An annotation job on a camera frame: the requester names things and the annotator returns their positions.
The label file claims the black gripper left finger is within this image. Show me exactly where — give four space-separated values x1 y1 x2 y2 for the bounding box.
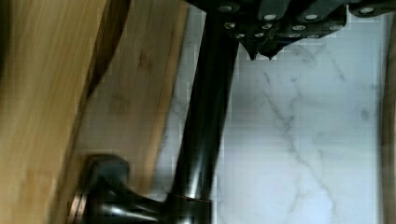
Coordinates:
217 0 285 61

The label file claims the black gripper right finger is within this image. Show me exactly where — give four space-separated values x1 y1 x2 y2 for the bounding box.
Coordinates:
258 0 395 58

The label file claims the wooden drawer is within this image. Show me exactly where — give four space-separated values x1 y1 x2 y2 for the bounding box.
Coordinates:
0 0 241 224

